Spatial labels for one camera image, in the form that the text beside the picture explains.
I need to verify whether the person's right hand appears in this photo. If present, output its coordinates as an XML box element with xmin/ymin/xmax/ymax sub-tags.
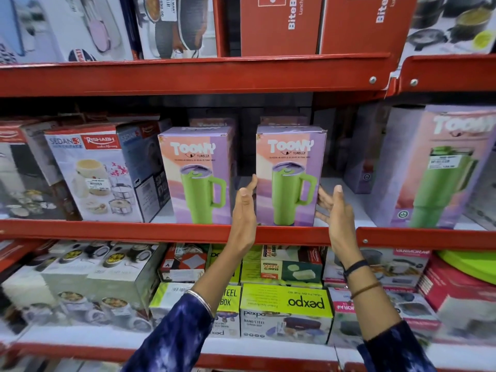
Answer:
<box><xmin>314</xmin><ymin>184</ymin><xmax>364</xmax><ymax>269</ymax></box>

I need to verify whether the yellow-green steel lunch box carton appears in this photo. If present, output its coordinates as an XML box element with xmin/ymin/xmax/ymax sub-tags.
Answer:
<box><xmin>149</xmin><ymin>282</ymin><xmax>243</xmax><ymax>340</ymax></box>
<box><xmin>239</xmin><ymin>283</ymin><xmax>334</xmax><ymax>345</ymax></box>

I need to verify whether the large purple green tumbler box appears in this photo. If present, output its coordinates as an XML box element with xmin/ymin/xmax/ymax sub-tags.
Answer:
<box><xmin>367</xmin><ymin>104</ymin><xmax>496</xmax><ymax>231</ymax></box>

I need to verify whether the person's right forearm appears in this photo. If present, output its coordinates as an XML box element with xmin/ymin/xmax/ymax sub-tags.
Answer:
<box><xmin>341</xmin><ymin>259</ymin><xmax>428</xmax><ymax>372</ymax></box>

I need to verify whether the green plastic lid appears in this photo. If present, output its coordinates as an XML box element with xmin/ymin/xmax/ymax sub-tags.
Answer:
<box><xmin>437</xmin><ymin>249</ymin><xmax>496</xmax><ymax>286</ymax></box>

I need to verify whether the person's left forearm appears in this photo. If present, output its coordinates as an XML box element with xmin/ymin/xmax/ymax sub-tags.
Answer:
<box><xmin>122</xmin><ymin>244</ymin><xmax>257</xmax><ymax>372</ymax></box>

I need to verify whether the small red white box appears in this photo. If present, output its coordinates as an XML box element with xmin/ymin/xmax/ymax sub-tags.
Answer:
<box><xmin>158</xmin><ymin>244</ymin><xmax>210</xmax><ymax>284</ymax></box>

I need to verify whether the green yellow box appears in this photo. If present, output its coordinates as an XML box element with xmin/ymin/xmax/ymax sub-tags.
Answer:
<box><xmin>206</xmin><ymin>244</ymin><xmax>243</xmax><ymax>285</ymax></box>

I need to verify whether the red white carton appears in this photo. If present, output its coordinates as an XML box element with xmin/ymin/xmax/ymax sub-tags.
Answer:
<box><xmin>416</xmin><ymin>253</ymin><xmax>496</xmax><ymax>346</ymax></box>

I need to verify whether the grey cookware set box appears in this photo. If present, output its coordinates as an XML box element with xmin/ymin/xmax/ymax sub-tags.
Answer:
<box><xmin>399</xmin><ymin>0</ymin><xmax>496</xmax><ymax>67</ymax></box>

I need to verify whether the red shelf upright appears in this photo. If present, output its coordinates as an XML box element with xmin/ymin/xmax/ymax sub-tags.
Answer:
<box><xmin>212</xmin><ymin>0</ymin><xmax>230</xmax><ymax>58</ymax></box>

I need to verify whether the person's left hand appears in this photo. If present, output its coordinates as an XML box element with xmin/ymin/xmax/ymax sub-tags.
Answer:
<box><xmin>231</xmin><ymin>174</ymin><xmax>259</xmax><ymax>265</ymax></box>

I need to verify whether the white pink appliance box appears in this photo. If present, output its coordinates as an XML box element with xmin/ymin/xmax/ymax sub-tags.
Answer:
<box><xmin>0</xmin><ymin>0</ymin><xmax>135</xmax><ymax>65</ymax></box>

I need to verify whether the white pink cookware box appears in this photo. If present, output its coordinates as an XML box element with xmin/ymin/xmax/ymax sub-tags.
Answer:
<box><xmin>323</xmin><ymin>247</ymin><xmax>431</xmax><ymax>289</ymax></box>

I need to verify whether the white tiffin carrier box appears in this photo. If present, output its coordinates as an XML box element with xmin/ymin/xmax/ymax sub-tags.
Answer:
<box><xmin>44</xmin><ymin>120</ymin><xmax>173</xmax><ymax>223</ymax></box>

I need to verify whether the white green container box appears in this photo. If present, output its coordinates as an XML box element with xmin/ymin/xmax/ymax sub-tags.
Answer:
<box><xmin>260</xmin><ymin>245</ymin><xmax>324</xmax><ymax>286</ymax></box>

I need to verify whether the red lunch box carton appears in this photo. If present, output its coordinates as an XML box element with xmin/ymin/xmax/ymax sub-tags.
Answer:
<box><xmin>319</xmin><ymin>0</ymin><xmax>420</xmax><ymax>55</ymax></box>
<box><xmin>240</xmin><ymin>0</ymin><xmax>324</xmax><ymax>57</ymax></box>

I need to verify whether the black wrist band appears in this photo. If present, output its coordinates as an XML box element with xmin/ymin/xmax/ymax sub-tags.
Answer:
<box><xmin>343</xmin><ymin>259</ymin><xmax>370</xmax><ymax>280</ymax></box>

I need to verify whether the steel dinner set box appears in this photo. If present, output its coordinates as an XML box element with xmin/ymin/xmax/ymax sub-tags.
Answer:
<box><xmin>0</xmin><ymin>119</ymin><xmax>83</xmax><ymax>221</ymax></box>

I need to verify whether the brown thread bracelet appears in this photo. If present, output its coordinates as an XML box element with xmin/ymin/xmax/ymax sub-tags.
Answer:
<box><xmin>350</xmin><ymin>281</ymin><xmax>383</xmax><ymax>300</ymax></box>

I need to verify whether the red metal shelf beam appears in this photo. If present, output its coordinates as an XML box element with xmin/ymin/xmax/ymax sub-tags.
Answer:
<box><xmin>394</xmin><ymin>54</ymin><xmax>496</xmax><ymax>94</ymax></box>
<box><xmin>0</xmin><ymin>53</ymin><xmax>393</xmax><ymax>99</ymax></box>
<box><xmin>0</xmin><ymin>218</ymin><xmax>358</xmax><ymax>245</ymax></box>
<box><xmin>356</xmin><ymin>227</ymin><xmax>496</xmax><ymax>252</ymax></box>
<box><xmin>0</xmin><ymin>342</ymin><xmax>342</xmax><ymax>372</ymax></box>

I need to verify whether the cookware picture box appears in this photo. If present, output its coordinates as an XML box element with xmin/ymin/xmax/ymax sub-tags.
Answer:
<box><xmin>131</xmin><ymin>0</ymin><xmax>218</xmax><ymax>61</ymax></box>

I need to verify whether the large casserole set box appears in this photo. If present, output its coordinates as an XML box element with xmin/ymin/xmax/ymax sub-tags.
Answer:
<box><xmin>0</xmin><ymin>239</ymin><xmax>168</xmax><ymax>334</ymax></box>

